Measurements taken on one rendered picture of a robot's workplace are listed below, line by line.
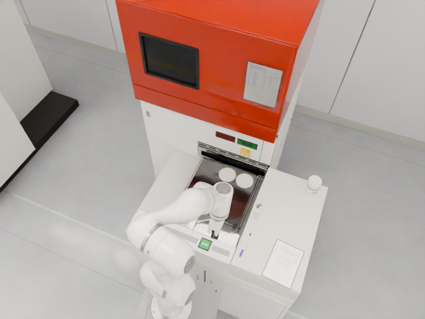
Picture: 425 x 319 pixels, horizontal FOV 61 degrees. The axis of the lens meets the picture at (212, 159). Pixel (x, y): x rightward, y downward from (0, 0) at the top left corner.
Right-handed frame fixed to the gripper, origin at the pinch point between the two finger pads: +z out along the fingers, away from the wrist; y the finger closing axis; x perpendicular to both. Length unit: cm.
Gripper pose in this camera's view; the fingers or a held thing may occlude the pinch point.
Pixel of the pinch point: (215, 234)
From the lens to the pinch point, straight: 168.1
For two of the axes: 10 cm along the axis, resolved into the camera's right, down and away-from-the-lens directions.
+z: -1.0, 7.3, 6.8
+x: 9.2, 3.2, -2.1
